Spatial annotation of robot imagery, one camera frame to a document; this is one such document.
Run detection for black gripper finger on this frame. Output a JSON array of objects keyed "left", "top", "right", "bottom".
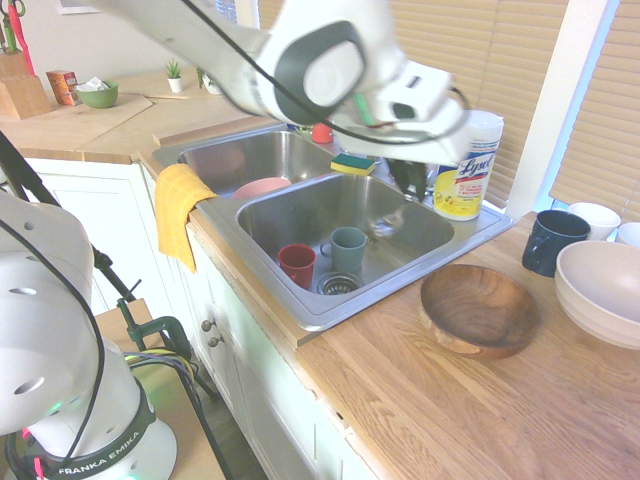
[
  {"left": 408, "top": 160, "right": 433, "bottom": 202},
  {"left": 387, "top": 158, "right": 412, "bottom": 195}
]

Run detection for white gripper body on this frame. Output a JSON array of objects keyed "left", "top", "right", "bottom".
[{"left": 332, "top": 97, "right": 472, "bottom": 165}]

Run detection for stainless steel double sink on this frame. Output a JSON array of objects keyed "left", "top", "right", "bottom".
[{"left": 152, "top": 122, "right": 516, "bottom": 333}]

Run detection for metal sink drain strainer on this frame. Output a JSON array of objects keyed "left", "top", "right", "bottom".
[{"left": 315, "top": 271, "right": 362, "bottom": 296}]

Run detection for Lysol wipes canister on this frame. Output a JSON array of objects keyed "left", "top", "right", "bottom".
[{"left": 431, "top": 109, "right": 506, "bottom": 222}]

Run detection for yellow green sponge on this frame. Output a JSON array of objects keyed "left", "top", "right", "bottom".
[{"left": 330, "top": 152, "right": 378, "bottom": 178}]

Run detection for grey-green plastic mug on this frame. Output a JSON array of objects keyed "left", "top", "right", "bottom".
[{"left": 319, "top": 226, "right": 369, "bottom": 275}]

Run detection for wide beige window blind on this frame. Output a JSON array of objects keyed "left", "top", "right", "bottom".
[{"left": 257, "top": 0, "right": 570, "bottom": 210}]

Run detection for red plastic mug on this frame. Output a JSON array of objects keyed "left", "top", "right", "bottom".
[{"left": 277, "top": 243, "right": 318, "bottom": 291}]

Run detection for brown wooden bowl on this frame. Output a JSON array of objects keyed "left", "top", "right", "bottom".
[{"left": 419, "top": 263, "right": 543, "bottom": 362}]

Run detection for pink plate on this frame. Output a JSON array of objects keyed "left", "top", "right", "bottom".
[{"left": 231, "top": 176, "right": 293, "bottom": 201}]

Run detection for navy blue mug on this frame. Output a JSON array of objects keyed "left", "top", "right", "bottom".
[{"left": 521, "top": 209, "right": 593, "bottom": 278}]

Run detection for narrow beige window blind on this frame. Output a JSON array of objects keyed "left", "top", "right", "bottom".
[{"left": 548, "top": 0, "right": 640, "bottom": 215}]

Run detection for white ceramic mug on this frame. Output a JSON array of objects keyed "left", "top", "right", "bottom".
[
  {"left": 568, "top": 201, "right": 623, "bottom": 243},
  {"left": 614, "top": 221, "right": 640, "bottom": 249}
]

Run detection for beige ceramic bowl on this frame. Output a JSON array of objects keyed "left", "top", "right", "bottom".
[{"left": 554, "top": 240, "right": 640, "bottom": 329}]

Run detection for leafy plant in pot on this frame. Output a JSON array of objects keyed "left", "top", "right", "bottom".
[{"left": 195, "top": 66, "right": 225, "bottom": 97}]

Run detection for yellow dish towel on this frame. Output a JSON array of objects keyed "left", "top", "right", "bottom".
[{"left": 154, "top": 163, "right": 219, "bottom": 275}]

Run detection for white kitchen cabinet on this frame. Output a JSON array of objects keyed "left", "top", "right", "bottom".
[{"left": 21, "top": 156, "right": 374, "bottom": 480}]

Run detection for small plant white pot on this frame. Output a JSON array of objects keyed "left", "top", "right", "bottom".
[{"left": 163, "top": 57, "right": 186, "bottom": 94}]

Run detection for green metal clamp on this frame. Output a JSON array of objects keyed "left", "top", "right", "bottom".
[{"left": 116, "top": 296, "right": 194, "bottom": 362}]

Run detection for green bowl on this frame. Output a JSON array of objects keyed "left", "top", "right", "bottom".
[{"left": 74, "top": 79, "right": 121, "bottom": 110}]

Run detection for white crumpled paper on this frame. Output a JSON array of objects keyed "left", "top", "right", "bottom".
[{"left": 74, "top": 76, "right": 112, "bottom": 94}]

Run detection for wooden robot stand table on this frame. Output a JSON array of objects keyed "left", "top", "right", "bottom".
[{"left": 92, "top": 298, "right": 227, "bottom": 480}]

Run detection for orange cardboard box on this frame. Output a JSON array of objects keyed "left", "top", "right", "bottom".
[{"left": 45, "top": 69, "right": 82, "bottom": 108}]

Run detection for wooden knife block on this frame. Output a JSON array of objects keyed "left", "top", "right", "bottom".
[{"left": 0, "top": 49, "right": 53, "bottom": 122}]

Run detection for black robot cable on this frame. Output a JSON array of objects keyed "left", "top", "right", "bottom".
[{"left": 180, "top": 0, "right": 471, "bottom": 146}]

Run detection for coloured cable bundle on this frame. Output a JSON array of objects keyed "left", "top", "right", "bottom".
[{"left": 122, "top": 349, "right": 236, "bottom": 480}]

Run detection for black camera tripod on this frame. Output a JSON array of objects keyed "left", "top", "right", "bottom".
[{"left": 0, "top": 128, "right": 221, "bottom": 401}]

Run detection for red handled scissors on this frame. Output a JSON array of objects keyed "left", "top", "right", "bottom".
[{"left": 2, "top": 0, "right": 37, "bottom": 76}]

